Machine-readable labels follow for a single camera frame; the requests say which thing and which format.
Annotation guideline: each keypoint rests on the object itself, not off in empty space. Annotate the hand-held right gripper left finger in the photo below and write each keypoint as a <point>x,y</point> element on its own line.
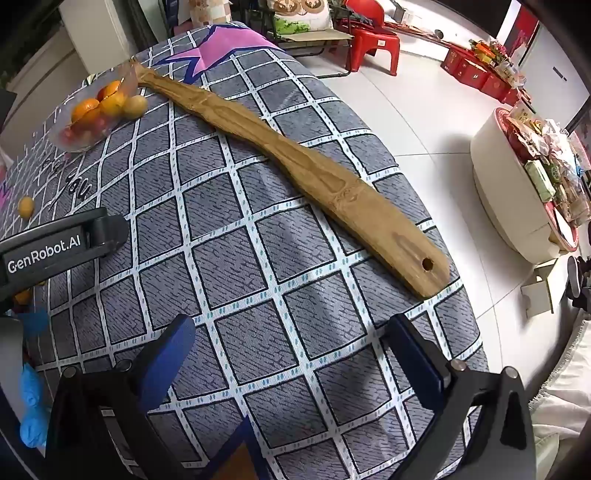
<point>181,338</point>

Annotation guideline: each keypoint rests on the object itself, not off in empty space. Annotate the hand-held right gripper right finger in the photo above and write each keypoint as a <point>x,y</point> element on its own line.
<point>418,355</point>

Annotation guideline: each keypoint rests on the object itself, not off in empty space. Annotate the clear plastic container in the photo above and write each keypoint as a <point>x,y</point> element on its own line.
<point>62,115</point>

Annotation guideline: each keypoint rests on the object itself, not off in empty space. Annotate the person's left hand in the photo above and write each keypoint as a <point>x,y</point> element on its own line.
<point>32,406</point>

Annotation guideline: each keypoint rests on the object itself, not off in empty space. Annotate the yellow cherry tomato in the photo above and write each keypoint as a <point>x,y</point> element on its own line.
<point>22,296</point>
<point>25,206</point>

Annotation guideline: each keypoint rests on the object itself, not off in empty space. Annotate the grey checkered printed blanket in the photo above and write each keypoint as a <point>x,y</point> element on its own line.
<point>231,254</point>

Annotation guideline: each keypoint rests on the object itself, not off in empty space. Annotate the white cloth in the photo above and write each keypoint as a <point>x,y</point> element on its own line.
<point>568,392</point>

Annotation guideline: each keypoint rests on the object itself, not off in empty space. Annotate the yellow-green plum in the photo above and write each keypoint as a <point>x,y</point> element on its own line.
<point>136,105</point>

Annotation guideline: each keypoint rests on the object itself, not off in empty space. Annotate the white round table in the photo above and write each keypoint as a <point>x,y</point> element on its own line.
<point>503,194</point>

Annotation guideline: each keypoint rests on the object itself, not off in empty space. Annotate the long wooden stick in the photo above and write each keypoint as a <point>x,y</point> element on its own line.
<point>341,189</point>

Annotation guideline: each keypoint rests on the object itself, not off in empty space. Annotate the pile of packaged snacks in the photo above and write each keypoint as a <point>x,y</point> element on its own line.
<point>549,161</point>

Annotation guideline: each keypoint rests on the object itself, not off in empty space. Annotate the red plastic stool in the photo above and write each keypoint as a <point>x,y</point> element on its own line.
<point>374,44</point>

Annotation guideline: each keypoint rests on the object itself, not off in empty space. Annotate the white cabinet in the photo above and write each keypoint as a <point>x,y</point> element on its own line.
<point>549,64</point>

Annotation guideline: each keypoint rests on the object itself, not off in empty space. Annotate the flat cardboard sheet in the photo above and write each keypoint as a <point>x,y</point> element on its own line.
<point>318,38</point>

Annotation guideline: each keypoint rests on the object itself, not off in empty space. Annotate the printed pillow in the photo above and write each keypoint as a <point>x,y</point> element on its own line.
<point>300,14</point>

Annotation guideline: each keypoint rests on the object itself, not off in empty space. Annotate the red plastic chair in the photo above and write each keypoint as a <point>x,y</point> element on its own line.
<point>364,9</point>

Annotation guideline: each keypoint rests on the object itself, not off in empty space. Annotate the black metal frame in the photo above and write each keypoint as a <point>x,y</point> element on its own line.
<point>323,60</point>

